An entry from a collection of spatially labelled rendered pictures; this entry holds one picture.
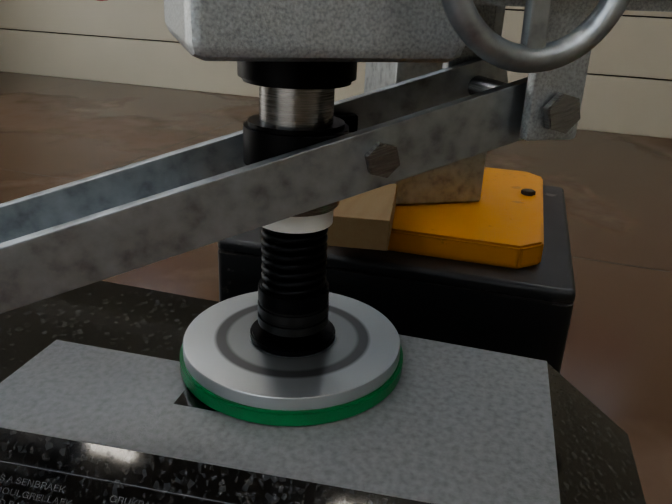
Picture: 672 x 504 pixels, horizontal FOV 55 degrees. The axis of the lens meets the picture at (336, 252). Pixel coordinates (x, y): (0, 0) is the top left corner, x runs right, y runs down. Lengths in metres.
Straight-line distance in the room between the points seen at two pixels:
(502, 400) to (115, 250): 0.37
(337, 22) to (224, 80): 6.84
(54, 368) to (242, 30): 0.39
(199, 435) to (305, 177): 0.23
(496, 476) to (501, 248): 0.58
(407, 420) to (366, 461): 0.07
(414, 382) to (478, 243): 0.48
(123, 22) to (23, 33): 1.40
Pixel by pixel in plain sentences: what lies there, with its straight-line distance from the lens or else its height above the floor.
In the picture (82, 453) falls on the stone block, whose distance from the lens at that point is 0.59.
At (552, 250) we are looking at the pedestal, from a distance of 1.20.
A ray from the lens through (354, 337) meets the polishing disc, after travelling 0.65.
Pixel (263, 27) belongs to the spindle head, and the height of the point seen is 1.13.
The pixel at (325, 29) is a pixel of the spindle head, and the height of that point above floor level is 1.13.
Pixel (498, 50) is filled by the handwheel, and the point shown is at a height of 1.12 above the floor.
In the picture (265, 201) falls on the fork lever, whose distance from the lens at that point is 0.52.
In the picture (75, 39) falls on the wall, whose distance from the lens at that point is 8.31.
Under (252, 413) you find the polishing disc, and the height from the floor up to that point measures 0.82.
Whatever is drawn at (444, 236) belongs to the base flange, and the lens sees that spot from 1.09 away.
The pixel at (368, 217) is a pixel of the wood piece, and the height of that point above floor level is 0.83.
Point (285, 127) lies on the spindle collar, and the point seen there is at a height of 1.05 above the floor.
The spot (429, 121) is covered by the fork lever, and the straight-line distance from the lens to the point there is 0.55.
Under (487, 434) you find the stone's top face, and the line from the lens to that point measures 0.59.
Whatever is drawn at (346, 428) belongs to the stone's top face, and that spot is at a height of 0.81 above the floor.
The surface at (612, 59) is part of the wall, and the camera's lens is 6.41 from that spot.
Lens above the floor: 1.16
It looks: 22 degrees down
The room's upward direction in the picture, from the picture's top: 2 degrees clockwise
